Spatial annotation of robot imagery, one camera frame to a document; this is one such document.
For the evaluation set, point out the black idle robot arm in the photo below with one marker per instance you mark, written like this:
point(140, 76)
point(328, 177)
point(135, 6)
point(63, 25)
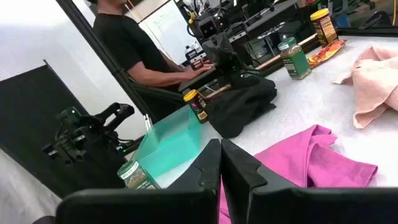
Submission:
point(84, 133)

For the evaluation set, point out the black aluminium frame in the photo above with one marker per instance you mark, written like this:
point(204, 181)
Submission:
point(102, 53)

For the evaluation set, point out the black cloth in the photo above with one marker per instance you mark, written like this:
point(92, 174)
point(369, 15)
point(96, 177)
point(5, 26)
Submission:
point(239, 105)

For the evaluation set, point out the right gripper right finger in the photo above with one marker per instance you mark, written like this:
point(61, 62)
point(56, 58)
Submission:
point(280, 205)

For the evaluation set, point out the black partition panel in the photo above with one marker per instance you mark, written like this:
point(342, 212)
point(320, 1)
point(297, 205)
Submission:
point(25, 115)

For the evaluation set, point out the whiteboard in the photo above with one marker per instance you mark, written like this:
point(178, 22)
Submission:
point(169, 31)

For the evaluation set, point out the dark grey desk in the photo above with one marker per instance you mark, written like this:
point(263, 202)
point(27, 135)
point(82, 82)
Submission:
point(199, 79)

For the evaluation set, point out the pale pink cloth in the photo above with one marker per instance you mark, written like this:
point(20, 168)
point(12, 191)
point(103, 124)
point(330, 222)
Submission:
point(373, 84)

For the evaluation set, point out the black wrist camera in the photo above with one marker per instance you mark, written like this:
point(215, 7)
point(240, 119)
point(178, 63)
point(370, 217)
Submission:
point(207, 28)

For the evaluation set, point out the magenta cloth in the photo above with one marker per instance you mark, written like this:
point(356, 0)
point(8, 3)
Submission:
point(311, 161)

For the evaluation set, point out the yellow-lid brown spice jar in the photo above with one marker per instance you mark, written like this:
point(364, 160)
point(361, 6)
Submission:
point(325, 28)

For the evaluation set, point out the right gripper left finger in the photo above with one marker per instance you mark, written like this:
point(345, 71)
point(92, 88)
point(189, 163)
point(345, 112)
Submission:
point(186, 205)

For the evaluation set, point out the person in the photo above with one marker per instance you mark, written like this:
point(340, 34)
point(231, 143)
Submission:
point(130, 43)

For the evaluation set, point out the yellow small cup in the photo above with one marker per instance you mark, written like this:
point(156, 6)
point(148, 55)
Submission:
point(196, 105)

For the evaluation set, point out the teal plastic bin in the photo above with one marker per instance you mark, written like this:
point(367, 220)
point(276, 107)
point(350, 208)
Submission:
point(168, 146)

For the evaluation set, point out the orange spice packet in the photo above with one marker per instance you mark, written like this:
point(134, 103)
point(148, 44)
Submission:
point(326, 53)

